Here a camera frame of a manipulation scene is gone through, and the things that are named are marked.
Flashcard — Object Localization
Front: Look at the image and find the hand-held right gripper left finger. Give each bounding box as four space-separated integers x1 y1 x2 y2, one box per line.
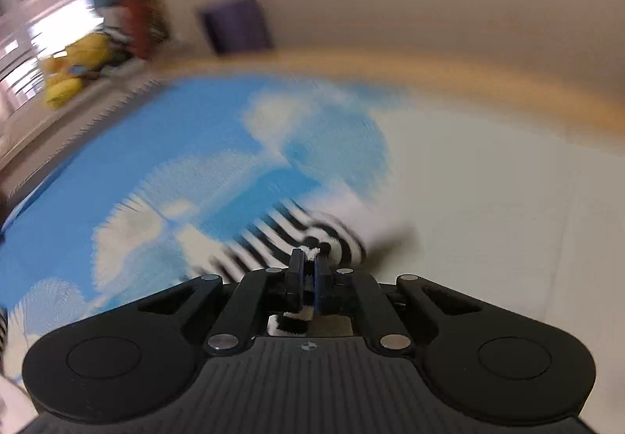
139 248 308 357

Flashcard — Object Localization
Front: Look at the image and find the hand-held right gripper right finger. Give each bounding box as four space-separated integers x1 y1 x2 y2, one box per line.
315 254 482 357

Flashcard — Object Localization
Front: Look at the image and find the black white striped garment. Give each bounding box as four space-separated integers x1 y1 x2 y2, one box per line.
195 200 368 336

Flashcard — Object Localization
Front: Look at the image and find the blue white patterned bed sheet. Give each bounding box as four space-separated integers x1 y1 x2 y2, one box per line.
0 73 625 386

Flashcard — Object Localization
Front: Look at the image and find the purple box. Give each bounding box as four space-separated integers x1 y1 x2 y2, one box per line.
196 0 274 57

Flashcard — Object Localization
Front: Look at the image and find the white window ledge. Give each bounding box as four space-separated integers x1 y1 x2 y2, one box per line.
0 60 152 181

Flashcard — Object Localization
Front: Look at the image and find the yellow plush toy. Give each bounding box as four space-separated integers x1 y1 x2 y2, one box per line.
41 58 91 111
63 31 119 73

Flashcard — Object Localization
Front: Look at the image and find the red patterned cushion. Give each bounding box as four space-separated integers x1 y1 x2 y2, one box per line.
118 0 173 62

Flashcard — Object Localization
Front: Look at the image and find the wooden bed frame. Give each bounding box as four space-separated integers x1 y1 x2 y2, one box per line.
156 47 625 156

